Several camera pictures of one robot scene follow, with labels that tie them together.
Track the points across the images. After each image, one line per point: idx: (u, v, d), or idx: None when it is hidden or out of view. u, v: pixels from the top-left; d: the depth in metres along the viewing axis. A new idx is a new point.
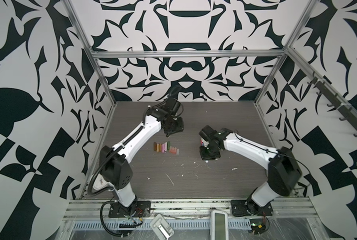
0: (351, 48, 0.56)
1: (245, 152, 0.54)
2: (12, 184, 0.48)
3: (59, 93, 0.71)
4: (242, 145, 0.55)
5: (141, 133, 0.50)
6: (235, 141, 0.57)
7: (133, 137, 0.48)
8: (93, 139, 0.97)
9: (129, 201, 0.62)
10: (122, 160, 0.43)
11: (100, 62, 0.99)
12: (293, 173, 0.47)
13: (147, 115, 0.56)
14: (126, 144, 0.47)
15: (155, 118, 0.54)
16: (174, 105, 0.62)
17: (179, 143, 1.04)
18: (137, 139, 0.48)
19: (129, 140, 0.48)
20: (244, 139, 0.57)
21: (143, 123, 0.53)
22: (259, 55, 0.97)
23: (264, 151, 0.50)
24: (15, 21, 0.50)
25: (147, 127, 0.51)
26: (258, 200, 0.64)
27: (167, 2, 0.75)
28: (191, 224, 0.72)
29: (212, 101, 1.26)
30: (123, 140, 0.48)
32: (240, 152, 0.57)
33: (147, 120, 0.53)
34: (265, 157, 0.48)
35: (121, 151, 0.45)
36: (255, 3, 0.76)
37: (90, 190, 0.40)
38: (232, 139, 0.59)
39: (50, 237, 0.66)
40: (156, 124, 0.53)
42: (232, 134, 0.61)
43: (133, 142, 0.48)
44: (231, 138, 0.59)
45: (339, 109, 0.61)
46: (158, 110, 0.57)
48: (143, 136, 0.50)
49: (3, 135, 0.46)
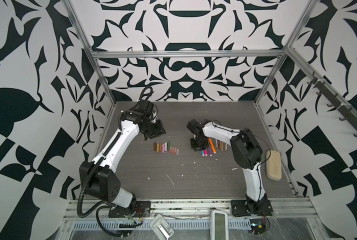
0: (351, 48, 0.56)
1: (218, 135, 0.66)
2: (12, 184, 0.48)
3: (59, 93, 0.71)
4: (215, 130, 0.66)
5: (118, 143, 0.47)
6: (210, 127, 0.69)
7: (112, 146, 0.46)
8: (93, 139, 0.97)
9: (128, 199, 0.62)
10: (107, 172, 0.41)
11: (100, 62, 0.99)
12: (254, 149, 0.57)
13: (122, 120, 0.53)
14: (107, 154, 0.44)
15: (131, 121, 0.53)
16: (147, 106, 0.62)
17: (179, 144, 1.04)
18: (117, 147, 0.46)
19: (109, 149, 0.45)
20: (217, 125, 0.69)
21: (120, 129, 0.50)
22: (259, 55, 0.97)
23: (230, 132, 0.61)
24: (15, 21, 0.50)
25: (125, 133, 0.50)
26: (251, 194, 0.66)
27: (167, 2, 0.75)
28: (191, 224, 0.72)
29: (212, 101, 1.26)
30: (103, 150, 0.46)
32: (214, 136, 0.69)
33: (123, 125, 0.52)
34: (229, 136, 0.59)
35: (103, 163, 0.43)
36: (255, 3, 0.76)
37: (79, 214, 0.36)
38: (208, 126, 0.70)
39: (50, 237, 0.66)
40: (134, 128, 0.52)
42: (209, 123, 0.73)
43: (114, 151, 0.45)
44: (208, 125, 0.71)
45: (339, 109, 0.61)
46: (133, 113, 0.55)
48: (122, 144, 0.48)
49: (3, 135, 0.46)
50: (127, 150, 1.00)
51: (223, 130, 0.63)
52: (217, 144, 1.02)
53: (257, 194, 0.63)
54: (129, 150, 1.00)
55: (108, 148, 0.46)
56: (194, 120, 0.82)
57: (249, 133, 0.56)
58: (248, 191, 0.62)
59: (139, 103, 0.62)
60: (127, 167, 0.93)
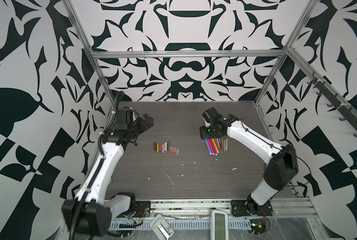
0: (351, 48, 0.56)
1: (249, 142, 0.53)
2: (12, 184, 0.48)
3: (59, 93, 0.71)
4: (246, 135, 0.54)
5: (102, 170, 0.44)
6: (240, 131, 0.55)
7: (97, 174, 0.43)
8: (93, 139, 0.97)
9: (128, 200, 0.63)
10: (96, 206, 0.37)
11: (100, 62, 0.99)
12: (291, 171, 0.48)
13: (103, 143, 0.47)
14: (91, 186, 0.41)
15: (113, 143, 0.49)
16: (126, 117, 0.56)
17: (179, 144, 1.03)
18: (103, 173, 0.43)
19: (94, 180, 0.42)
20: (250, 129, 0.55)
21: (102, 154, 0.47)
22: (259, 55, 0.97)
23: (268, 146, 0.49)
24: (15, 21, 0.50)
25: (108, 157, 0.46)
26: (256, 198, 0.65)
27: (167, 2, 0.75)
28: (191, 224, 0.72)
29: (212, 101, 1.26)
30: (86, 182, 0.41)
32: (239, 140, 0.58)
33: (106, 149, 0.48)
34: (268, 151, 0.48)
35: (88, 197, 0.39)
36: (255, 3, 0.76)
37: None
38: (238, 128, 0.56)
39: (50, 237, 0.66)
40: (117, 149, 0.48)
42: (237, 122, 0.58)
43: (99, 180, 0.42)
44: (237, 126, 0.57)
45: (339, 109, 0.61)
46: (114, 132, 0.52)
48: (107, 169, 0.44)
49: (3, 135, 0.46)
50: (127, 150, 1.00)
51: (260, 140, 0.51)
52: (219, 144, 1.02)
53: (259, 198, 0.63)
54: (129, 150, 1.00)
55: (91, 179, 0.42)
56: (213, 113, 0.66)
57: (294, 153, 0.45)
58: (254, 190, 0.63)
59: (116, 114, 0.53)
60: (127, 167, 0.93)
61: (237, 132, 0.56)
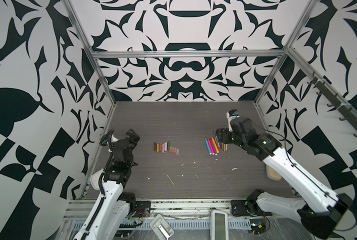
0: (351, 48, 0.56)
1: (294, 180, 0.44)
2: (12, 184, 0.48)
3: (59, 93, 0.71)
4: (293, 173, 0.43)
5: (101, 210, 0.46)
6: (286, 164, 0.45)
7: (96, 216, 0.45)
8: (93, 139, 0.97)
9: (126, 210, 0.62)
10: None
11: (100, 62, 0.99)
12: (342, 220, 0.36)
13: (104, 182, 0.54)
14: (90, 228, 0.42)
15: (114, 181, 0.53)
16: (123, 155, 0.56)
17: (179, 144, 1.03)
18: (102, 214, 0.45)
19: (92, 221, 0.43)
20: (297, 165, 0.44)
21: (103, 193, 0.49)
22: (259, 55, 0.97)
23: (323, 194, 0.40)
24: (15, 21, 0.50)
25: (108, 196, 0.49)
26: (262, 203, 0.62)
27: (167, 2, 0.75)
28: (191, 224, 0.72)
29: (212, 101, 1.26)
30: (86, 223, 0.43)
32: (278, 172, 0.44)
33: (106, 188, 0.51)
34: (323, 203, 0.39)
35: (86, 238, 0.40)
36: (255, 3, 0.76)
37: None
38: (282, 160, 0.45)
39: (50, 237, 0.66)
40: (116, 188, 0.51)
42: (280, 149, 0.47)
43: (98, 221, 0.44)
44: (281, 157, 0.46)
45: (339, 109, 0.61)
46: (114, 171, 0.56)
48: (105, 210, 0.46)
49: (3, 135, 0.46)
50: None
51: (311, 182, 0.42)
52: (219, 144, 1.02)
53: (262, 205, 0.63)
54: None
55: (91, 220, 0.44)
56: (249, 128, 0.52)
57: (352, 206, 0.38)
58: (261, 193, 0.67)
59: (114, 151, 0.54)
60: None
61: (280, 165, 0.45)
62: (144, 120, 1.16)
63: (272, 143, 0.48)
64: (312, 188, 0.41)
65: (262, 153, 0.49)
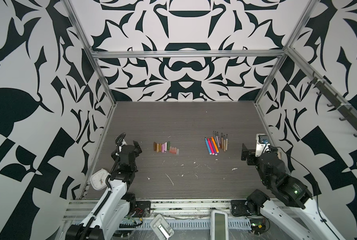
0: (351, 48, 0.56)
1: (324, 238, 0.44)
2: (12, 184, 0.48)
3: (59, 93, 0.71)
4: (322, 229, 0.43)
5: (109, 201, 0.50)
6: (315, 219, 0.44)
7: (103, 205, 0.48)
8: (93, 139, 0.97)
9: (126, 208, 0.62)
10: (97, 233, 0.40)
11: (100, 62, 0.99)
12: None
13: (111, 181, 0.57)
14: (97, 214, 0.45)
15: (120, 180, 0.57)
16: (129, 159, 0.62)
17: (179, 144, 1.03)
18: (109, 204, 0.49)
19: (99, 209, 0.47)
20: (327, 221, 0.44)
21: (110, 188, 0.54)
22: (259, 55, 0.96)
23: None
24: (15, 21, 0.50)
25: (114, 191, 0.53)
26: (269, 214, 0.62)
27: (167, 2, 0.75)
28: (191, 224, 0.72)
29: (212, 101, 1.26)
30: (93, 211, 0.46)
32: (307, 223, 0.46)
33: (113, 184, 0.55)
34: None
35: (92, 223, 0.43)
36: (255, 3, 0.76)
37: None
38: (311, 214, 0.44)
39: (50, 237, 0.66)
40: (122, 186, 0.56)
42: (311, 200, 0.46)
43: (104, 210, 0.47)
44: (311, 210, 0.45)
45: (339, 109, 0.61)
46: (121, 173, 0.61)
48: (112, 201, 0.50)
49: (3, 135, 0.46)
50: None
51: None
52: (219, 144, 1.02)
53: (265, 214, 0.64)
54: None
55: (98, 208, 0.47)
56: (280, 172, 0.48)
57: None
58: (268, 202, 0.65)
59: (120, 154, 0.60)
60: None
61: (309, 219, 0.45)
62: (144, 119, 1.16)
63: (303, 193, 0.47)
64: None
65: (292, 202, 0.47)
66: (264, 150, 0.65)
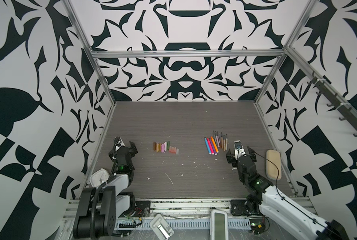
0: (351, 48, 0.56)
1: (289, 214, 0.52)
2: (12, 184, 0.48)
3: (59, 93, 0.71)
4: (284, 205, 0.53)
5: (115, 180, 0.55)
6: (277, 199, 0.55)
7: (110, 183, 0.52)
8: (93, 139, 0.97)
9: (127, 201, 0.63)
10: (111, 189, 0.45)
11: (100, 62, 0.99)
12: None
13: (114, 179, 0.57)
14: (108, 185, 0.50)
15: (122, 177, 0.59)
16: (125, 160, 0.66)
17: (179, 144, 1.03)
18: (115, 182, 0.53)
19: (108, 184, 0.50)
20: (286, 198, 0.54)
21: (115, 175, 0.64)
22: (259, 55, 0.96)
23: (311, 221, 0.47)
24: (15, 21, 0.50)
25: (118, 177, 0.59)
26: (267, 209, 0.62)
27: (167, 2, 0.75)
28: (191, 224, 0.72)
29: (212, 101, 1.26)
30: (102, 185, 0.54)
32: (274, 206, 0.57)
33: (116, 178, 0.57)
34: (312, 228, 0.46)
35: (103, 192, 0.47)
36: (255, 3, 0.76)
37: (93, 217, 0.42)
38: (273, 195, 0.57)
39: (50, 237, 0.66)
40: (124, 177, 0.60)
42: (272, 187, 0.59)
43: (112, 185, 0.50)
44: (271, 193, 0.58)
45: (339, 109, 0.61)
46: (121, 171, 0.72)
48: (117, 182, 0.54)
49: (3, 135, 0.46)
50: None
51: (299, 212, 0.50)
52: (219, 144, 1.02)
53: (263, 211, 0.63)
54: None
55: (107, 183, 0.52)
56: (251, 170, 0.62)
57: (341, 232, 0.43)
58: None
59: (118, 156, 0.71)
60: None
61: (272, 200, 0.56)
62: (144, 120, 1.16)
63: (265, 183, 0.61)
64: (301, 216, 0.49)
65: (258, 195, 0.61)
66: (240, 153, 0.75)
